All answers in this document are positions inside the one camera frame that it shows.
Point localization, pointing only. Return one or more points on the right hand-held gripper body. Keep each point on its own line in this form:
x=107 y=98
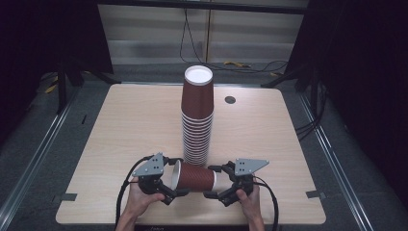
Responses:
x=247 y=166

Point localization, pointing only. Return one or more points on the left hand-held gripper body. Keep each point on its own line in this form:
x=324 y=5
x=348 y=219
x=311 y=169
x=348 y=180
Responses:
x=150 y=166

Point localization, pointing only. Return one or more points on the single brown paper cup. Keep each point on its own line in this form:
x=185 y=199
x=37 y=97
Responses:
x=196 y=179

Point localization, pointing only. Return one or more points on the stack of brown paper cups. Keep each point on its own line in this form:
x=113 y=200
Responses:
x=196 y=138

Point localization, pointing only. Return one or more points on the person's right hand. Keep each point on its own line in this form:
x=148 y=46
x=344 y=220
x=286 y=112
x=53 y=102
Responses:
x=250 y=203

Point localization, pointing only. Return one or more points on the person's left hand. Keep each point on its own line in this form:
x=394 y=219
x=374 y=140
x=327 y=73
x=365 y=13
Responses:
x=141 y=202

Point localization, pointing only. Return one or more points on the round dark table grommet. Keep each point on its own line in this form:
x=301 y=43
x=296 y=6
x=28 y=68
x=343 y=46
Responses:
x=230 y=99

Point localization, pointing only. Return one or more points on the grey tape strip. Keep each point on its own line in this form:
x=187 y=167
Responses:
x=316 y=194
x=65 y=197

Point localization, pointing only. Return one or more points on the small black floor tape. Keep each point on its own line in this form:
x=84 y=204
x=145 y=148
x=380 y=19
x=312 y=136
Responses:
x=84 y=119

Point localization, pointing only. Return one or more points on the yellow tape piece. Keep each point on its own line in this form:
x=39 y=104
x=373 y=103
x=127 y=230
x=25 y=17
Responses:
x=274 y=74
x=50 y=89
x=236 y=64

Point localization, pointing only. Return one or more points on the black metal stand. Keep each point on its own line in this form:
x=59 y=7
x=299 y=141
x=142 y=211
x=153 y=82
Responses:
x=61 y=89
x=288 y=77

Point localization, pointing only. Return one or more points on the dark curtain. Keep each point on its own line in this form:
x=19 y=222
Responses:
x=362 y=64
x=38 y=38

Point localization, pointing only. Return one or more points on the black overhead beam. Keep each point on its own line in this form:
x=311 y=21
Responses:
x=198 y=5

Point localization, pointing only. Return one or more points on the metal floor rail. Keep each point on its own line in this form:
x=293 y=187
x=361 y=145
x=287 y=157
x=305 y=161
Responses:
x=35 y=157
x=336 y=160

